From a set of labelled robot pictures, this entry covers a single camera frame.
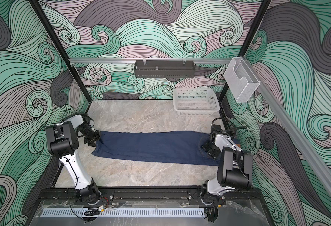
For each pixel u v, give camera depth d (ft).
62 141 1.81
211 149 2.44
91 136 2.79
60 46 2.82
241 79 2.55
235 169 1.47
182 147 3.05
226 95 3.83
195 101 3.89
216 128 2.39
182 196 2.45
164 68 3.12
